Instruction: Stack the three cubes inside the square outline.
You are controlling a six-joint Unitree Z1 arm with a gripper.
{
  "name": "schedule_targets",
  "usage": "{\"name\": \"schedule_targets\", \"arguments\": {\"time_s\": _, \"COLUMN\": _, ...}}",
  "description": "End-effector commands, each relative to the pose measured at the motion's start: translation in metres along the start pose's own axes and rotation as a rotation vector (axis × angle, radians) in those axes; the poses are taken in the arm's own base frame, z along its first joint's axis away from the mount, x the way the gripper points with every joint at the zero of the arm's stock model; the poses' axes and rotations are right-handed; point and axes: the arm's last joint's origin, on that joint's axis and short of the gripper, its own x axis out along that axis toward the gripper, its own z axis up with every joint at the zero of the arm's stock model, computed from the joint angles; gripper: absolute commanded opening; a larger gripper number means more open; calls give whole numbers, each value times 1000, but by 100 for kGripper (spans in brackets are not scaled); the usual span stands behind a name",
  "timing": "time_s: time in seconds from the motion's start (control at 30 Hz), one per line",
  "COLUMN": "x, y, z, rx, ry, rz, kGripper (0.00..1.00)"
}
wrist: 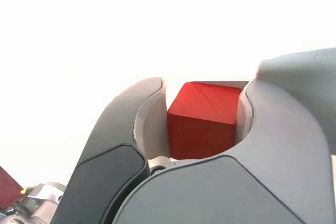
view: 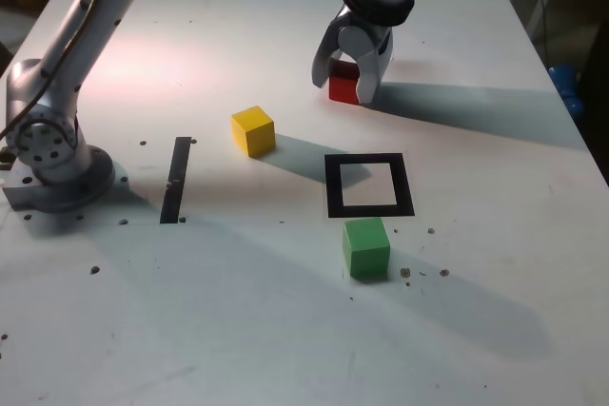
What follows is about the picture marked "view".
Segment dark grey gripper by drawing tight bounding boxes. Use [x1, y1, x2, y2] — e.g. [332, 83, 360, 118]
[311, 4, 397, 106]

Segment red cube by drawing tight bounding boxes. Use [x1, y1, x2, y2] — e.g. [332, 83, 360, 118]
[327, 59, 362, 106]

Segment yellow cube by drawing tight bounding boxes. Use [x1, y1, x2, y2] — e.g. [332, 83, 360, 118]
[230, 105, 277, 158]

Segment green cube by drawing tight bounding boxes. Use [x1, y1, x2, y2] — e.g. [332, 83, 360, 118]
[342, 217, 392, 280]

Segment black tape square outline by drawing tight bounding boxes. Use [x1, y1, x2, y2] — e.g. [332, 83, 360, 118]
[324, 152, 416, 220]

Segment black tape strip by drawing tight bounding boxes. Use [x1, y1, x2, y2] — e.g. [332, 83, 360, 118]
[159, 136, 192, 225]

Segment blue object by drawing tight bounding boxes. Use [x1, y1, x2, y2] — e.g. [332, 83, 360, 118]
[547, 63, 584, 117]

